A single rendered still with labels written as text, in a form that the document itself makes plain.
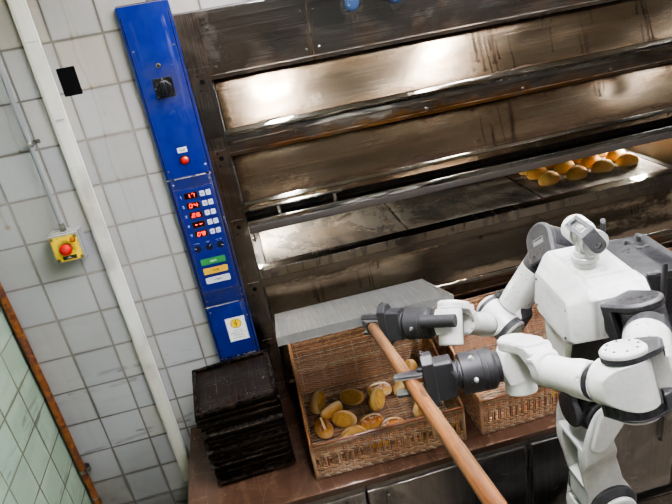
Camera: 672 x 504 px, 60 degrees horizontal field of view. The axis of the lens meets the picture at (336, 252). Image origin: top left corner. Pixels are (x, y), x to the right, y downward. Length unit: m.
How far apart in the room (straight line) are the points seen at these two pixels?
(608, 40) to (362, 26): 0.92
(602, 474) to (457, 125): 1.24
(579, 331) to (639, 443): 1.16
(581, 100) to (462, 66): 0.52
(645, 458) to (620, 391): 1.55
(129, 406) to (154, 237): 0.73
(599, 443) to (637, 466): 0.92
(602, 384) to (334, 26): 1.43
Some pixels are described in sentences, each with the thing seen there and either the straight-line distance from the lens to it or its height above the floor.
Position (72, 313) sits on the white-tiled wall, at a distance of 2.35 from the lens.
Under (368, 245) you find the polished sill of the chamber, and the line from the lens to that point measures 2.27.
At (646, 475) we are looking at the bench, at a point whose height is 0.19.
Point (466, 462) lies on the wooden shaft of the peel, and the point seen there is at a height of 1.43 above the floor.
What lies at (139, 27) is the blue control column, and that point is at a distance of 2.01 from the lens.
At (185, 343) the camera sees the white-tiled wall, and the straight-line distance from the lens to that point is 2.37.
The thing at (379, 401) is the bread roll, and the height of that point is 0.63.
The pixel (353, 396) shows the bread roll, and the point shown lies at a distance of 2.38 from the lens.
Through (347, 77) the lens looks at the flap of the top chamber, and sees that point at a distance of 2.10.
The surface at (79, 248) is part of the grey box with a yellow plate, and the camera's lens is 2.15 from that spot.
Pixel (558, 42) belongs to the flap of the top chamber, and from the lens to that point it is 2.37.
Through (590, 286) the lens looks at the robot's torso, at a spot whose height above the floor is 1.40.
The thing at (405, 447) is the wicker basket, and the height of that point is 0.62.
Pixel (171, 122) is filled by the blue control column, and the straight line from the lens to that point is 2.03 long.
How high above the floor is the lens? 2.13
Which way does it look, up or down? 25 degrees down
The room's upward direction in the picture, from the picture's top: 10 degrees counter-clockwise
